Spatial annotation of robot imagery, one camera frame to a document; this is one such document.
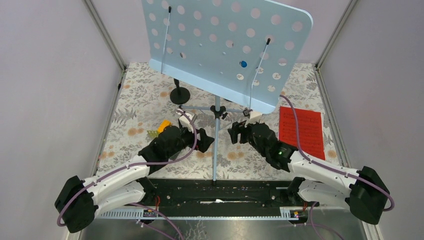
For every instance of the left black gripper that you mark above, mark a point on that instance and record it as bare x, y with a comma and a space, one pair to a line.
203, 143

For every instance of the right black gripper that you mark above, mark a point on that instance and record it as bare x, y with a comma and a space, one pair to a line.
239, 128

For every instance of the red sheet music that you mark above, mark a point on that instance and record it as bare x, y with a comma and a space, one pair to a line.
310, 126

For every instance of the light blue music stand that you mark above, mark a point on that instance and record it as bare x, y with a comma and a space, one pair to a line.
239, 50

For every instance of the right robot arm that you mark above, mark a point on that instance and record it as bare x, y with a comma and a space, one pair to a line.
362, 192

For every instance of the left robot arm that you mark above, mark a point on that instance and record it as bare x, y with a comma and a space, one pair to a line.
80, 201

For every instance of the orange toy block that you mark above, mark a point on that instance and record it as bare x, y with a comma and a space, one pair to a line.
165, 123

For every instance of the yellow-green transparent piece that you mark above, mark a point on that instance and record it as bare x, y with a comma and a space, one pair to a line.
153, 133

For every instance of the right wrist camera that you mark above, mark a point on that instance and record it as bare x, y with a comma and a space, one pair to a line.
252, 116

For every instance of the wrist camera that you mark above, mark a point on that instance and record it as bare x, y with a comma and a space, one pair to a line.
186, 120
252, 116

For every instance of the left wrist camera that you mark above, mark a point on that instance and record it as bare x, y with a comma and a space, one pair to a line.
186, 120

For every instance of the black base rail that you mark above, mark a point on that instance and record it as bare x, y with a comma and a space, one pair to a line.
243, 199

